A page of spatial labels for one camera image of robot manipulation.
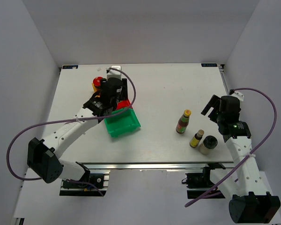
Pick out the left blue table sticker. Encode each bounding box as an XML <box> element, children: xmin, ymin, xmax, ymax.
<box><xmin>62</xmin><ymin>65</ymin><xmax>78</xmax><ymax>70</ymax></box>

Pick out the blue table sticker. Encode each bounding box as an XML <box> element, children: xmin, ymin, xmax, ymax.
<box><xmin>62</xmin><ymin>65</ymin><xmax>78</xmax><ymax>70</ymax></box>
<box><xmin>201</xmin><ymin>63</ymin><xmax>218</xmax><ymax>68</ymax></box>

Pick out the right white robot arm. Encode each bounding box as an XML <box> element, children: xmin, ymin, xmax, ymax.
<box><xmin>201</xmin><ymin>95</ymin><xmax>281</xmax><ymax>224</ymax></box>

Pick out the green plastic bin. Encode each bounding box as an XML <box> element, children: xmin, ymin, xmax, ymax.
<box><xmin>104</xmin><ymin>108</ymin><xmax>141</xmax><ymax>137</ymax></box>

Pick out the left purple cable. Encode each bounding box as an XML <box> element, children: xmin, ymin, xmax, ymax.
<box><xmin>6</xmin><ymin>67</ymin><xmax>137</xmax><ymax>196</ymax></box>

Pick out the black lid white spice jar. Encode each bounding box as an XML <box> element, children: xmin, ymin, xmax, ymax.
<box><xmin>199</xmin><ymin>135</ymin><xmax>218</xmax><ymax>155</ymax></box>

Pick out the red plastic bin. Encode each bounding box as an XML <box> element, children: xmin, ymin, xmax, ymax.
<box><xmin>116</xmin><ymin>100</ymin><xmax>131</xmax><ymax>110</ymax></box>

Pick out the right blue table sticker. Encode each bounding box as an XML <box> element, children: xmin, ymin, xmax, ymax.
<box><xmin>201</xmin><ymin>63</ymin><xmax>218</xmax><ymax>68</ymax></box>

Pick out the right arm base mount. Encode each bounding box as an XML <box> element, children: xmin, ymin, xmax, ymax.
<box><xmin>181</xmin><ymin>163</ymin><xmax>226</xmax><ymax>200</ymax></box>

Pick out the aluminium table frame rail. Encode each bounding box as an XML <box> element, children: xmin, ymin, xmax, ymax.
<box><xmin>84</xmin><ymin>162</ymin><xmax>234</xmax><ymax>170</ymax></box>

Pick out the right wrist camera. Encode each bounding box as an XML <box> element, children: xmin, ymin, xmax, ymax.
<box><xmin>229</xmin><ymin>89</ymin><xmax>244</xmax><ymax>102</ymax></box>

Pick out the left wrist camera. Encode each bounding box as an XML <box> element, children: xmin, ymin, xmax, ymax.
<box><xmin>106</xmin><ymin>65</ymin><xmax>121</xmax><ymax>80</ymax></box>

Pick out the yellow label small bottle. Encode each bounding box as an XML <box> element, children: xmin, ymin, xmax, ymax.
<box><xmin>190</xmin><ymin>129</ymin><xmax>204</xmax><ymax>148</ymax></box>

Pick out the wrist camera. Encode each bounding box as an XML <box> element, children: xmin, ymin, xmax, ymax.
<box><xmin>106</xmin><ymin>65</ymin><xmax>121</xmax><ymax>80</ymax></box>
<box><xmin>229</xmin><ymin>89</ymin><xmax>244</xmax><ymax>102</ymax></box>

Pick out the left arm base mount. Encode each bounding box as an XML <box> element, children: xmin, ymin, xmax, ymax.
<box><xmin>59</xmin><ymin>170</ymin><xmax>110</xmax><ymax>197</ymax></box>

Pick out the red lid chili sauce jar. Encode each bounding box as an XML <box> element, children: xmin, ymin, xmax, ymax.
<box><xmin>92</xmin><ymin>76</ymin><xmax>102</xmax><ymax>90</ymax></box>

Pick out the green label sauce bottle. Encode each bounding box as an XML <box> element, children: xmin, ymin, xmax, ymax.
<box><xmin>176</xmin><ymin>109</ymin><xmax>192</xmax><ymax>134</ymax></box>

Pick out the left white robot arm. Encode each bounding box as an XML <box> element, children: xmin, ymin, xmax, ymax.
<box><xmin>27</xmin><ymin>77</ymin><xmax>127</xmax><ymax>187</ymax></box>

